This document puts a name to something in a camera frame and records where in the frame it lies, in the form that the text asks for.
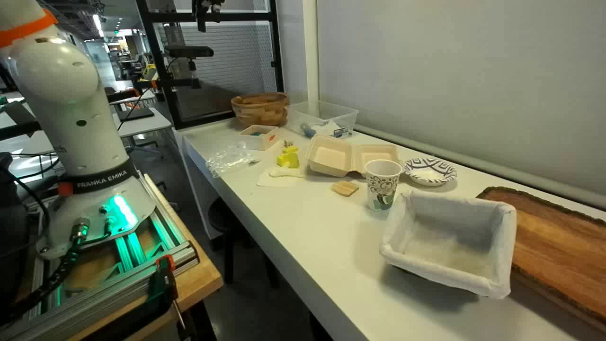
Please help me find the patterned paper cup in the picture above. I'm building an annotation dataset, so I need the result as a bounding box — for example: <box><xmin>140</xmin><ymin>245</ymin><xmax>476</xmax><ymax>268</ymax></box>
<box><xmin>364</xmin><ymin>158</ymin><xmax>406</xmax><ymax>213</ymax></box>

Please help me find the aluminium rail robot base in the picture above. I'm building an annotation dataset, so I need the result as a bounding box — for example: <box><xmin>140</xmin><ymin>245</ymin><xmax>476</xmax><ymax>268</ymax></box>
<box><xmin>36</xmin><ymin>173</ymin><xmax>201</xmax><ymax>319</ymax></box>

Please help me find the beige styrofoam clamshell pack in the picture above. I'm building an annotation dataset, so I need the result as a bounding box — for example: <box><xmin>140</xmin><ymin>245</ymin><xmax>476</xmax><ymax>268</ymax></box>
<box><xmin>307</xmin><ymin>135</ymin><xmax>402</xmax><ymax>180</ymax></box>

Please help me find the yellow cube block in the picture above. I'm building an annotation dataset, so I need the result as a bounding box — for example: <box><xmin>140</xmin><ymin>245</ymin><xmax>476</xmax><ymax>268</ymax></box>
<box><xmin>275</xmin><ymin>152</ymin><xmax>301</xmax><ymax>171</ymax></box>

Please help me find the white paper napkin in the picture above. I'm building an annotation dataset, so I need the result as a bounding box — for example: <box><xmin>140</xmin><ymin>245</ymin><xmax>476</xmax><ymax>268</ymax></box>
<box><xmin>256</xmin><ymin>161</ymin><xmax>311</xmax><ymax>190</ymax></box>

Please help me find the tan square coaster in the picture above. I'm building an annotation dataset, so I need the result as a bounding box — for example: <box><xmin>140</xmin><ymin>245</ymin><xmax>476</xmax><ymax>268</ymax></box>
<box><xmin>332</xmin><ymin>180</ymin><xmax>362</xmax><ymax>199</ymax></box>

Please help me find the clear plastic bin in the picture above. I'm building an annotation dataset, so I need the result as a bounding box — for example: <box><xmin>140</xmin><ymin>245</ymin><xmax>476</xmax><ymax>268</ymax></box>
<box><xmin>286</xmin><ymin>99</ymin><xmax>360</xmax><ymax>141</ymax></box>

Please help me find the clear plastic bag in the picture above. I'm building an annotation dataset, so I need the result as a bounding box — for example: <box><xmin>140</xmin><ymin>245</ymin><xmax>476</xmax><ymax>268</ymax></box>
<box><xmin>205</xmin><ymin>139</ymin><xmax>260</xmax><ymax>177</ymax></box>

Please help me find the woven wicker basket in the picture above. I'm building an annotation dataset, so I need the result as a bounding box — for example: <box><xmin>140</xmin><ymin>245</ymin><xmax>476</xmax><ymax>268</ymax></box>
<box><xmin>229</xmin><ymin>91</ymin><xmax>292</xmax><ymax>129</ymax></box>

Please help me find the black white patterned plate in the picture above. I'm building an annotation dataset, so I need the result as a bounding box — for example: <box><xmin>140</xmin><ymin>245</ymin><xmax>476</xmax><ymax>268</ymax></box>
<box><xmin>404</xmin><ymin>156</ymin><xmax>459</xmax><ymax>190</ymax></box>

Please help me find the wooden mounting board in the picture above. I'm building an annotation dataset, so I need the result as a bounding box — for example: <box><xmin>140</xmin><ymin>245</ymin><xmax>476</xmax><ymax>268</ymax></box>
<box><xmin>68</xmin><ymin>182</ymin><xmax>226</xmax><ymax>341</ymax></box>

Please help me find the white background desk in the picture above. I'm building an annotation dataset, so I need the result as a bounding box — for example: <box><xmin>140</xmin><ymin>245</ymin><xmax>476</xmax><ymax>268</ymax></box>
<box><xmin>116</xmin><ymin>107</ymin><xmax>175</xmax><ymax>141</ymax></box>

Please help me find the black orange clamp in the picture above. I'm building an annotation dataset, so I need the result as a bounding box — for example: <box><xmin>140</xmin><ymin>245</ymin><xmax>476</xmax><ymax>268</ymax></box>
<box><xmin>146</xmin><ymin>254</ymin><xmax>188</xmax><ymax>334</ymax></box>

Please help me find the brown wooden tray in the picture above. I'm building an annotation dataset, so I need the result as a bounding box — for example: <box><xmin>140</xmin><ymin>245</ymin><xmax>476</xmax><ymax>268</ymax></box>
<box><xmin>478</xmin><ymin>186</ymin><xmax>606</xmax><ymax>330</ymax></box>

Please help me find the black metal frame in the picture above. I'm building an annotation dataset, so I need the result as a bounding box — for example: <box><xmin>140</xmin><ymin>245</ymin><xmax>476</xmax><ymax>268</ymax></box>
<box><xmin>135</xmin><ymin>0</ymin><xmax>286</xmax><ymax>131</ymax></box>

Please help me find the black base cable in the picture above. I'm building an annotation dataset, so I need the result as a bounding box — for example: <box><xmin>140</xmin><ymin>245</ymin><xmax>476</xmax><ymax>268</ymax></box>
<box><xmin>0</xmin><ymin>216</ymin><xmax>91</xmax><ymax>324</ymax></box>

